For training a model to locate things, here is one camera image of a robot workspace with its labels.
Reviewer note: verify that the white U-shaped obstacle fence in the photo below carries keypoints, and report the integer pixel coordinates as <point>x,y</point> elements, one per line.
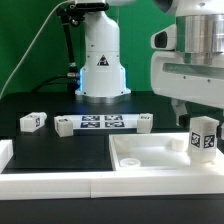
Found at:
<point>199,180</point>

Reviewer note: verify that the white square tabletop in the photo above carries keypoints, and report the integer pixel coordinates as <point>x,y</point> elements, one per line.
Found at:
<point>159,151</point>

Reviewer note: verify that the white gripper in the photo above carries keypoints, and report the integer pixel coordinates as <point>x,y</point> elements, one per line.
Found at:
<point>201,84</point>

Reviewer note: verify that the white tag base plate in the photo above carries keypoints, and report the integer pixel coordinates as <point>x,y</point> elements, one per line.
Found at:
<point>113,121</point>

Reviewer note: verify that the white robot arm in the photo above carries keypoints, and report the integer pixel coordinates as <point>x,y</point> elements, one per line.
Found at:
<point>200,37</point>

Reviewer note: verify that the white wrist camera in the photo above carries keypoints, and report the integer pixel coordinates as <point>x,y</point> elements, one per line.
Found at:
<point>165,39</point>

